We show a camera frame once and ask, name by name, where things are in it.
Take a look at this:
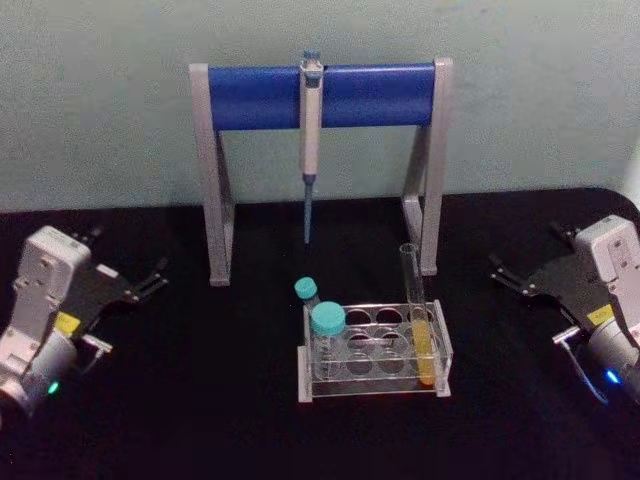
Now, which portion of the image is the thin cable with silver plug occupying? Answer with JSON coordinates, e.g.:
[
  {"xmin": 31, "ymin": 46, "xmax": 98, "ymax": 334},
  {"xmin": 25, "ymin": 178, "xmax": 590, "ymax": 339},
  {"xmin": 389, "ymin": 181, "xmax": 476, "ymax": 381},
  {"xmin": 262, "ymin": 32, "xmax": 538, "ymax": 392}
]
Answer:
[
  {"xmin": 552, "ymin": 327, "xmax": 612, "ymax": 405},
  {"xmin": 74, "ymin": 333, "xmax": 114, "ymax": 376}
]

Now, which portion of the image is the large teal-capped plastic tube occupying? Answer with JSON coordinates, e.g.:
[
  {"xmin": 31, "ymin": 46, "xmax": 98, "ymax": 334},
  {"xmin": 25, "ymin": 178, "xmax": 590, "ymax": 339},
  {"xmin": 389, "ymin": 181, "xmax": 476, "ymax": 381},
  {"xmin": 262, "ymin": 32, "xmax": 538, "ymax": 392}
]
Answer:
[{"xmin": 309, "ymin": 301, "xmax": 347, "ymax": 384}]

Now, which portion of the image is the grey stand with blue bar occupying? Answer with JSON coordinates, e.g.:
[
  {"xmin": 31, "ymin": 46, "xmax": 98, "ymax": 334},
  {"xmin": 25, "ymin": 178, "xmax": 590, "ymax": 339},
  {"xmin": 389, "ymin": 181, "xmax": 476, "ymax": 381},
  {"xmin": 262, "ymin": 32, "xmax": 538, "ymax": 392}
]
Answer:
[{"xmin": 188, "ymin": 56, "xmax": 455, "ymax": 288}]

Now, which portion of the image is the white pipette with blue tip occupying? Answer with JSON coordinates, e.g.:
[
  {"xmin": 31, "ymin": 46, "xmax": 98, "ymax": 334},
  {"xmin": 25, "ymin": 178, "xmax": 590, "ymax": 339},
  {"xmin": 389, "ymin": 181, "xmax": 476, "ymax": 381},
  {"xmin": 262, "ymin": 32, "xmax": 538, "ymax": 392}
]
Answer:
[{"xmin": 298, "ymin": 48, "xmax": 325, "ymax": 246}]

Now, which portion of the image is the glass test tube yellow liquid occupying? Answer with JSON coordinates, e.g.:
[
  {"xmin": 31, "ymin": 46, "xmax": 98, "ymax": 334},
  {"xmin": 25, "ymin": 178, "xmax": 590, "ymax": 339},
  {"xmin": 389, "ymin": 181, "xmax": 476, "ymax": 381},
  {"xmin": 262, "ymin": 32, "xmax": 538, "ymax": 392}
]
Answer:
[{"xmin": 399, "ymin": 243, "xmax": 435, "ymax": 387}]

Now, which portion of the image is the clear acrylic tube rack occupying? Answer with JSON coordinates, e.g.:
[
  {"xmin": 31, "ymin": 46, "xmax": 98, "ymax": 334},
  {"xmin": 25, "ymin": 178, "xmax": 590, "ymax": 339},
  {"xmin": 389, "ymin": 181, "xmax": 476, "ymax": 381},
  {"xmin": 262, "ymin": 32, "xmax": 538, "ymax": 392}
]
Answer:
[{"xmin": 297, "ymin": 299, "xmax": 455, "ymax": 404}]

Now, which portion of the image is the black table cloth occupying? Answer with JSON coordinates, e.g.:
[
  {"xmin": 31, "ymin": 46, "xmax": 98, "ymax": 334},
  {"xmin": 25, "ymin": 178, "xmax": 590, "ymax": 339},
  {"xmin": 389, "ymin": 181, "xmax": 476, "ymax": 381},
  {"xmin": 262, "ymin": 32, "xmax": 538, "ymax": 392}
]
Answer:
[{"xmin": 0, "ymin": 187, "xmax": 640, "ymax": 480}]

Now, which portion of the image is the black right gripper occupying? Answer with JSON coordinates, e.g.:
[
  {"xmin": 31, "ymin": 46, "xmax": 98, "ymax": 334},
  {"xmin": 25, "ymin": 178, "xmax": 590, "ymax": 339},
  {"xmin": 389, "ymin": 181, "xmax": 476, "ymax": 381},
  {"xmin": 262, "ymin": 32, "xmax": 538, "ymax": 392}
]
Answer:
[{"xmin": 487, "ymin": 221, "xmax": 615, "ymax": 331}]

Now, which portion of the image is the small teal-capped plastic tube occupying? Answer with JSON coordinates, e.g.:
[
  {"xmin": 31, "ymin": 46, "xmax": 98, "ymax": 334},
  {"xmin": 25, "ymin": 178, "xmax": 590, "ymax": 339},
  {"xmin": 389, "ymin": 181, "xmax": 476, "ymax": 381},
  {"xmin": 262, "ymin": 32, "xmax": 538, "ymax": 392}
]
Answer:
[{"xmin": 293, "ymin": 277, "xmax": 324, "ymax": 326}]

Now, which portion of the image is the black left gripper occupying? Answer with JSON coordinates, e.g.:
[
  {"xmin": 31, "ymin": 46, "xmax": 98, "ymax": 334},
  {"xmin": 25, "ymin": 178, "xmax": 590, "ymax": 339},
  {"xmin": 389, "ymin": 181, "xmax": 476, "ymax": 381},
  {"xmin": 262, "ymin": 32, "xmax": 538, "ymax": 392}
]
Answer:
[{"xmin": 53, "ymin": 226, "xmax": 170, "ymax": 344}]

